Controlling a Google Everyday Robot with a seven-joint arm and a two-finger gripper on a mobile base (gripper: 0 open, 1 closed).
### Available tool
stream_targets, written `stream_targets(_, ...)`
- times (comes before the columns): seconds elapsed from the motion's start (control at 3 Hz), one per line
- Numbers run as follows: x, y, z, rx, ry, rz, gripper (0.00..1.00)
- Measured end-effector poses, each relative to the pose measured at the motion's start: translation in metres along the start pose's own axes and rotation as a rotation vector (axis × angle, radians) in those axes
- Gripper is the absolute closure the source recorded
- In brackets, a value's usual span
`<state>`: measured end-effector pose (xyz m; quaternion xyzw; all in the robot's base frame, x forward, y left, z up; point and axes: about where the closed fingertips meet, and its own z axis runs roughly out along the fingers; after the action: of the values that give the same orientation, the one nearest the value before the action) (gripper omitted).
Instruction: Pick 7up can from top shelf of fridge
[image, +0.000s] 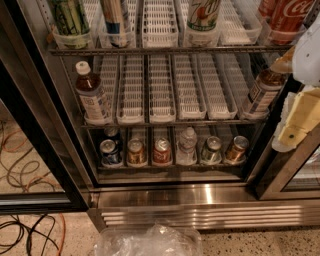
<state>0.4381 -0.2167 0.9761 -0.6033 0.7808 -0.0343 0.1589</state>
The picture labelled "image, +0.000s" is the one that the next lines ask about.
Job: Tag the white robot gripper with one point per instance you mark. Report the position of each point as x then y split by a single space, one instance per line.
308 60

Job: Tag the red coca-cola can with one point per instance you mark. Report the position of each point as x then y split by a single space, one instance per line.
284 18

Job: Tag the orange gold soda can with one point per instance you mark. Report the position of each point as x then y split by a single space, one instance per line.
235 153

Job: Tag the right fridge glass door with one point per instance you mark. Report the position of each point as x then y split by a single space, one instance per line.
284 167

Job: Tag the green silver soda can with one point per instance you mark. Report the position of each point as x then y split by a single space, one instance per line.
211 151

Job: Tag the red soda can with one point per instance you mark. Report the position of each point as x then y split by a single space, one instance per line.
162 151

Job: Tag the brown gold soda can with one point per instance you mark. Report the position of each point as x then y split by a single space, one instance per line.
136 151

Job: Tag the blue can behind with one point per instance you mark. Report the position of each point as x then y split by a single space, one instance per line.
112 133

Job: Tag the blue pepsi can front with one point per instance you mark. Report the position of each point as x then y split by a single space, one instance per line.
110 153

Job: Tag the green tall can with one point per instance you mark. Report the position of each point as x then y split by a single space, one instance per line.
71 22

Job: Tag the open fridge glass door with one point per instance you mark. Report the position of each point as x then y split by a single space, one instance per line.
36 91

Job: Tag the right tea bottle white cap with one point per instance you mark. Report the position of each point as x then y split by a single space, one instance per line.
265 89

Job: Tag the tea bottle white cap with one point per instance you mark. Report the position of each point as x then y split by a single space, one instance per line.
92 95
265 89

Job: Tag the clear water bottle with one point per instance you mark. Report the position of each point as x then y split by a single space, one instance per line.
186 147

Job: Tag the left tea bottle white cap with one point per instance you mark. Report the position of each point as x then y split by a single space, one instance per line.
92 95

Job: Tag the clear plastic bin with bag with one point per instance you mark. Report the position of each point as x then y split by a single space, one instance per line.
157 240

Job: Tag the middle wire shelf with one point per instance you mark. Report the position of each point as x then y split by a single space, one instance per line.
178 123

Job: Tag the wire shelf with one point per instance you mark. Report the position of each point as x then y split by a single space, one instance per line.
178 123
170 51

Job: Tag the top wire shelf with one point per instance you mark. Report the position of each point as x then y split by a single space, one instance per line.
170 51

